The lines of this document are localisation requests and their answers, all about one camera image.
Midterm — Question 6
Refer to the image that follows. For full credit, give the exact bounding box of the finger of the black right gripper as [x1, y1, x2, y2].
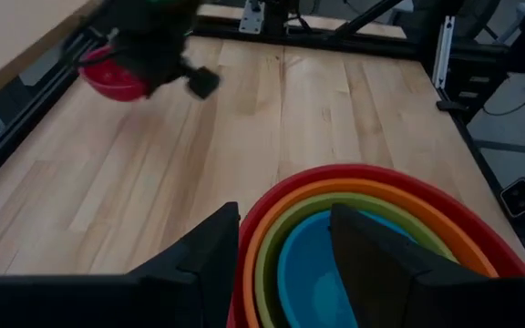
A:
[186, 66, 221, 100]

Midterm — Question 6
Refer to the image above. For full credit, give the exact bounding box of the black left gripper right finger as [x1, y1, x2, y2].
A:
[329, 203, 489, 328]

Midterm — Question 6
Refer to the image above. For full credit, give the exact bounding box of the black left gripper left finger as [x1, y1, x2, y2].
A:
[128, 201, 242, 328]

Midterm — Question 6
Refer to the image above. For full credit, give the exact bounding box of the small magenta plastic bowl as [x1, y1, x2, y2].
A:
[78, 44, 150, 103]

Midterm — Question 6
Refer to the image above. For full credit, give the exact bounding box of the blue plastic bowl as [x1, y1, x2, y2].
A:
[276, 209, 417, 328]

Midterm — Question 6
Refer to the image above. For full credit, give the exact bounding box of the orange plastic bowl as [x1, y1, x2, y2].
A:
[242, 177, 499, 328]

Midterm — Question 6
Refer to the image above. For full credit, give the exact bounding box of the green plastic bowl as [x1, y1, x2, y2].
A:
[253, 191, 458, 328]

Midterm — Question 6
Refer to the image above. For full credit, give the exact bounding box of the large red plastic bowl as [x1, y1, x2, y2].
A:
[225, 163, 525, 328]

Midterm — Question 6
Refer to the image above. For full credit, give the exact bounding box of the white metal bracket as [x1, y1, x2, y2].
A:
[238, 0, 266, 35]
[431, 15, 456, 90]

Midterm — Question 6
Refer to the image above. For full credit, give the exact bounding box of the black table frame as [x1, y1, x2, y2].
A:
[0, 0, 525, 279]

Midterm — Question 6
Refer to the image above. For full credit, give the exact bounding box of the black floor cable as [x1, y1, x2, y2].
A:
[481, 90, 525, 118]

